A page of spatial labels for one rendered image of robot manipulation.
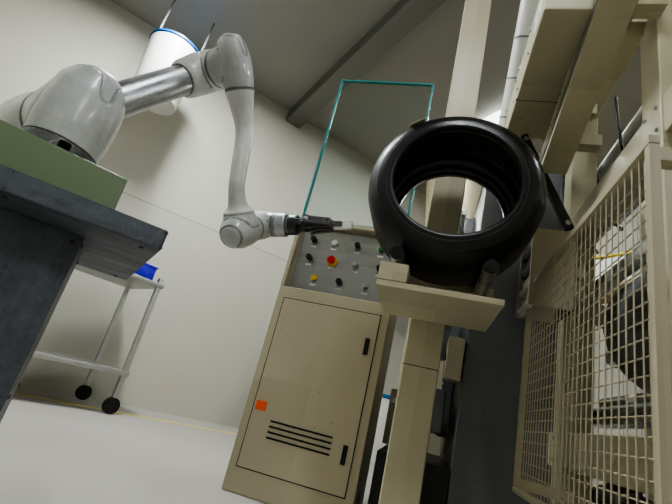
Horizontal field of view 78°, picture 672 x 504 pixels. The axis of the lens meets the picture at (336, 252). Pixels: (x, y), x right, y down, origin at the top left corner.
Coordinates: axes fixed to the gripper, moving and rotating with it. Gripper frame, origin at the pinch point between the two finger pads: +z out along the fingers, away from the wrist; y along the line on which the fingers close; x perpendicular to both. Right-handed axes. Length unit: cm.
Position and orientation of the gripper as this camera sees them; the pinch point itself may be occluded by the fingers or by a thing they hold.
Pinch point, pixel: (343, 225)
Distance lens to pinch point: 148.0
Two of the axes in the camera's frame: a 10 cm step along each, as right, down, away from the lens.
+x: -0.9, 9.2, -3.7
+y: 1.8, 3.8, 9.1
